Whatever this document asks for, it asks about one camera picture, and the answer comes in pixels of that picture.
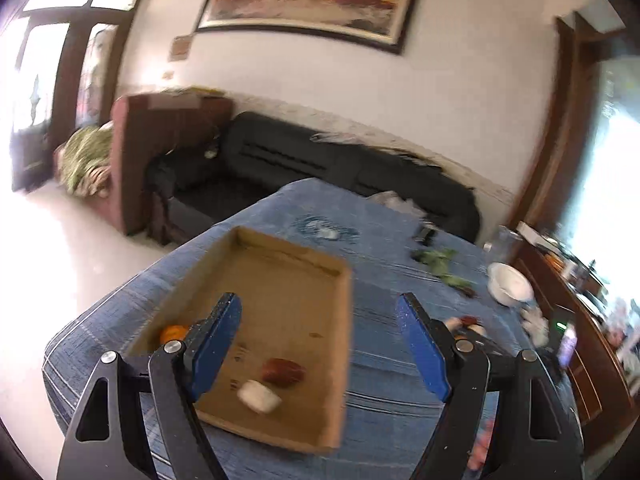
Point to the shallow cardboard box tray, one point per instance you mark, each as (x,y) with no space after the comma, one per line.
(296,305)

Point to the wooden glass door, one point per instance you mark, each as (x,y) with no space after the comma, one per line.
(59,68)

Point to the black small cup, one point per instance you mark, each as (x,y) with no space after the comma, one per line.
(425,236)

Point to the orange tangerine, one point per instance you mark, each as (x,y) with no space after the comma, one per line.
(173,332)

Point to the white glove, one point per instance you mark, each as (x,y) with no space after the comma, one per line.
(535,325)

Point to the brown armchair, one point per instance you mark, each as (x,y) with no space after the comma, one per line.
(148,125)

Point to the clear glass jar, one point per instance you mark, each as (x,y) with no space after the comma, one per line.
(502,246)

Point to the dark red jujube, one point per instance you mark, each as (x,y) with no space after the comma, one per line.
(282,373)
(469,320)

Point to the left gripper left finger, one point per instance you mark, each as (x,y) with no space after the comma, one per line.
(107,439)

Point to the green patterned blanket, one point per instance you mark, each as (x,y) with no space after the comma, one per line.
(84,161)

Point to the green leafy vegetable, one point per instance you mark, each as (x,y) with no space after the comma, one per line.
(438,262)

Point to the blue plaid tablecloth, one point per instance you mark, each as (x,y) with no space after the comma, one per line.
(389,414)

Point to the white garlic chunk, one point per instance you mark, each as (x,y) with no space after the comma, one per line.
(258,398)
(453,324)

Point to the black leather sofa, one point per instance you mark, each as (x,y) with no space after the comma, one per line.
(194,188)

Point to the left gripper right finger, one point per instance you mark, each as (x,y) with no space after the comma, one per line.
(533,437)

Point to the white bowl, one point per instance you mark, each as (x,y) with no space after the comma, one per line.
(508,286)

